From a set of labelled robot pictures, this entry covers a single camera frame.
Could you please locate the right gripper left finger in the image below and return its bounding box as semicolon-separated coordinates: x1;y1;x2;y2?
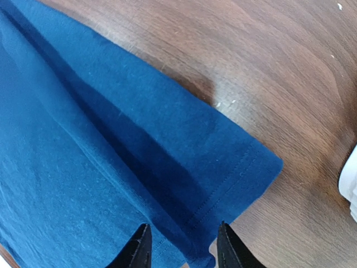
108;224;152;268

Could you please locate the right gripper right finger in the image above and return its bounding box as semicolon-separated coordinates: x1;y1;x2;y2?
217;222;253;267

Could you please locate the navy blue garment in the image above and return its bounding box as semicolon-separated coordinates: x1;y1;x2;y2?
1;1;283;267

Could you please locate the white plastic laundry bin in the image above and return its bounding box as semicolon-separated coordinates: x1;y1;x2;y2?
338;146;357;221

